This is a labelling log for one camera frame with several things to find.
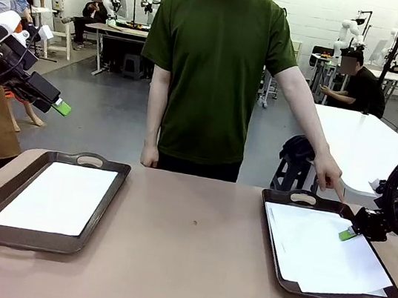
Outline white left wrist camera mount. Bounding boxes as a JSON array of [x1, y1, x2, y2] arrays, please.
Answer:
[[12, 20, 56, 47]]

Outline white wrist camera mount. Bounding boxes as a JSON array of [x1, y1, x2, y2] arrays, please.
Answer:
[[366, 176, 388, 196], [12, 20, 56, 47]]

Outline grey background work table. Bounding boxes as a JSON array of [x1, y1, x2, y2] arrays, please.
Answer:
[[78, 20, 151, 84]]

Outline grey plastic stool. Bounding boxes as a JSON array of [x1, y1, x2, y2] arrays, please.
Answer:
[[121, 52, 146, 81]]

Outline seated person in black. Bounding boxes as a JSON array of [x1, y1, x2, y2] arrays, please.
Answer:
[[57, 0, 112, 55]]

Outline person's left forearm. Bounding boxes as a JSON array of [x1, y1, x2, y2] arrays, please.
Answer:
[[262, 62, 346, 167]]

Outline white wooden chair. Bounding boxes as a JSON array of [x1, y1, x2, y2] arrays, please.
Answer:
[[45, 20, 76, 62]]

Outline white drawer cabinet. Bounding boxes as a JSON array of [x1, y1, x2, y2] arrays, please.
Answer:
[[289, 39, 304, 66]]

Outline large white rounded table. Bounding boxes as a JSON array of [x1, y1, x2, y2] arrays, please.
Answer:
[[300, 103, 398, 202]]

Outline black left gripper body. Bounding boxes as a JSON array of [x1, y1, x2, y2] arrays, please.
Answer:
[[0, 37, 40, 96]]

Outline black-haired person in black shirt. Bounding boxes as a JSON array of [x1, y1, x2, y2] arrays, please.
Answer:
[[316, 46, 394, 120]]

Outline person's right hand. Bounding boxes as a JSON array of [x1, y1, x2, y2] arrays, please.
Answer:
[[139, 140, 162, 169]]

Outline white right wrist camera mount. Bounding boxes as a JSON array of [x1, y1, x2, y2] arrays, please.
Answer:
[[366, 176, 388, 196]]

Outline tall black camera stand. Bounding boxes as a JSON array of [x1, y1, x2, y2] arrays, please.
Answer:
[[361, 23, 398, 120]]

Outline black backpack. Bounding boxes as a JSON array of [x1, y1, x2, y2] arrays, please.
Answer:
[[279, 131, 320, 165]]

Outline person's right forearm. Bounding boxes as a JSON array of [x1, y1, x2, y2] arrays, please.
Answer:
[[142, 63, 175, 148]]

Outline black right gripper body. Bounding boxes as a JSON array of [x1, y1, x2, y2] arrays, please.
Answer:
[[348, 205, 393, 244]]

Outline black step stool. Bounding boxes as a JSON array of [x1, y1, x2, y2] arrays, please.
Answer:
[[269, 152, 324, 197]]

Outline person's black trousers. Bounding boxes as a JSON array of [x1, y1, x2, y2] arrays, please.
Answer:
[[154, 148, 243, 184]]

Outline person's left hand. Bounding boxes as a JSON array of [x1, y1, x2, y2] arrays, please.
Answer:
[[305, 150, 354, 205]]

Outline thin lamp stand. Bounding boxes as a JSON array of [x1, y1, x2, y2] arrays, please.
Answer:
[[127, 0, 139, 24]]

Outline person torso green T-shirt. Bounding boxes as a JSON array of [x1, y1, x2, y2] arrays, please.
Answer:
[[126, 0, 308, 176]]

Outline black floor tripod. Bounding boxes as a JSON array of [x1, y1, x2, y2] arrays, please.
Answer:
[[28, 39, 60, 64]]

